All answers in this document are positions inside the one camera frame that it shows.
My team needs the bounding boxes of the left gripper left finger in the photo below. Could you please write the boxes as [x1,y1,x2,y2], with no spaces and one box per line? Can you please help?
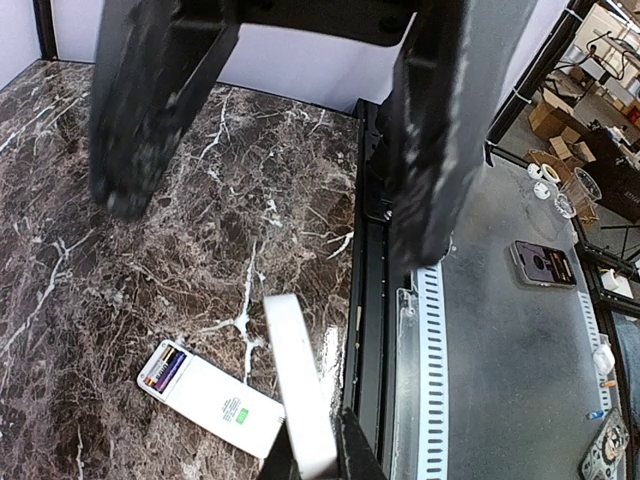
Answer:
[259,423,300,480]

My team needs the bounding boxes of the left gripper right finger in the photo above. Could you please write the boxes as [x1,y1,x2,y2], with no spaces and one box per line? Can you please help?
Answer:
[336,407,385,480]

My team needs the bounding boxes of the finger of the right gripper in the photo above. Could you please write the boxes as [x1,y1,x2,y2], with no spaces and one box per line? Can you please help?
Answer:
[389,1,535,268]
[89,0,240,218]

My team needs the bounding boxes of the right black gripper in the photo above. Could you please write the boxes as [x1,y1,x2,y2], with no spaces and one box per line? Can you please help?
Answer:
[171,0,418,50]

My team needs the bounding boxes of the white battery cover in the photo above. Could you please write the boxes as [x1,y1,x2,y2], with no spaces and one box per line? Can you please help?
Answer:
[263,294,338,479]

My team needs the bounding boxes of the white remote control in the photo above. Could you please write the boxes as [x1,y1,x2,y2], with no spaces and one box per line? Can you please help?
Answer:
[136,340,285,459]

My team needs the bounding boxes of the blue AAA battery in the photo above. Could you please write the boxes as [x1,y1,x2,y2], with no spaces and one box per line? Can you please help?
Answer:
[154,352,186,393]

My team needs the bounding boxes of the brown AAA battery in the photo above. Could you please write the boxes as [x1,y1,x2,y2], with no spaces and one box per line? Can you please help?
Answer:
[145,346,176,387]

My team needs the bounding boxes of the cardboard boxes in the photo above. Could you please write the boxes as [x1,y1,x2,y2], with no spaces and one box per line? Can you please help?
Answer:
[524,99,590,191]

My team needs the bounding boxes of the clear plastic cup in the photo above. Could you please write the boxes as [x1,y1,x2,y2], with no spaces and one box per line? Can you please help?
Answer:
[566,167,602,213]

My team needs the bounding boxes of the smartphone with purple screen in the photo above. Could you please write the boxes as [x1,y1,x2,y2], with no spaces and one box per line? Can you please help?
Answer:
[509,240,577,288]

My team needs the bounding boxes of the patterned phone case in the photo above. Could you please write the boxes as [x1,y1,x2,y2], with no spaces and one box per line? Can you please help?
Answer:
[579,407,630,480]

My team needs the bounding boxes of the white slotted cable duct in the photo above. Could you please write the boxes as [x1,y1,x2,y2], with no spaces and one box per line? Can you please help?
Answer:
[412,264,449,479]

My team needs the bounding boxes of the left black frame post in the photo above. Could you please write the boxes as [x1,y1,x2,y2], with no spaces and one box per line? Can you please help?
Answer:
[32,0,58,61]

